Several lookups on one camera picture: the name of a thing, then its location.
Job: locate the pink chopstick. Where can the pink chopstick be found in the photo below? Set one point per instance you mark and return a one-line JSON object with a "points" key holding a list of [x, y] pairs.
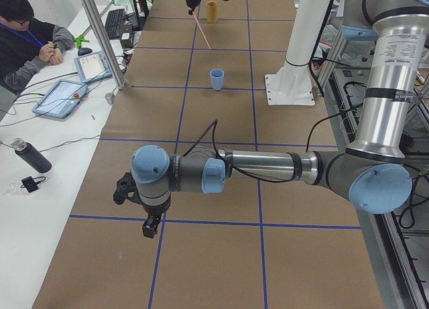
{"points": [[201, 30]]}

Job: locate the blue plastic cup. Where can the blue plastic cup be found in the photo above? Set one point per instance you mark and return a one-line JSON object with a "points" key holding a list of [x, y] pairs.
{"points": [[217, 78]]}

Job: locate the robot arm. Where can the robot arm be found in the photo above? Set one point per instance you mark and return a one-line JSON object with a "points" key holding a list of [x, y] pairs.
{"points": [[369, 171]]}

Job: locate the yellow wooden cup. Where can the yellow wooden cup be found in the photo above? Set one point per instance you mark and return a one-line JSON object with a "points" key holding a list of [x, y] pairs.
{"points": [[211, 12]]}

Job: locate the black keyboard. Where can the black keyboard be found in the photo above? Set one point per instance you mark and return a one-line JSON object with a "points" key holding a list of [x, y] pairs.
{"points": [[114, 22]]}

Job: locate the far teach pendant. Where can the far teach pendant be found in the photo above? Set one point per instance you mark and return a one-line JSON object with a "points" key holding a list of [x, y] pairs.
{"points": [[92, 67]]}

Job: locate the teach pendant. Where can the teach pendant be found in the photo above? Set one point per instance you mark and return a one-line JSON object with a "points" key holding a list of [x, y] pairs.
{"points": [[61, 99], [92, 67]]}

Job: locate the black computer mouse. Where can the black computer mouse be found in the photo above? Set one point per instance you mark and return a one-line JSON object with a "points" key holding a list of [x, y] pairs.
{"points": [[84, 51]]}

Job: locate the small black pouch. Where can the small black pouch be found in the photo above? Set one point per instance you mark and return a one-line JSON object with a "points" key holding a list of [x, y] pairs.
{"points": [[32, 184]]}

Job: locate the white side table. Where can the white side table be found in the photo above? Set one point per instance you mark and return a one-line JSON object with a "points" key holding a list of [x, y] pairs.
{"points": [[32, 223]]}

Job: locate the black water bottle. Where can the black water bottle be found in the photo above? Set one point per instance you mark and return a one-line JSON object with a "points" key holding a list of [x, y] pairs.
{"points": [[31, 155]]}

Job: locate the near teach pendant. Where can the near teach pendant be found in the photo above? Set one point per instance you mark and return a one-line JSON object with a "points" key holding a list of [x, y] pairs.
{"points": [[61, 99]]}

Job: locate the seated person black vest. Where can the seated person black vest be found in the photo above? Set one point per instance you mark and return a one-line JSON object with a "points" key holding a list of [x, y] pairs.
{"points": [[28, 44]]}

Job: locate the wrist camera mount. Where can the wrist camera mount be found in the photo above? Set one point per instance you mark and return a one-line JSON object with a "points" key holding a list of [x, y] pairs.
{"points": [[126, 189]]}

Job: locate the aluminium frame post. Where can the aluminium frame post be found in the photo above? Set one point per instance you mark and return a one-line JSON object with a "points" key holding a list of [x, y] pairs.
{"points": [[98, 28]]}

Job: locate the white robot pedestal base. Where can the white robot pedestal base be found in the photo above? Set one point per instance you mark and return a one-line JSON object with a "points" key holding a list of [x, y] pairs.
{"points": [[292, 85]]}

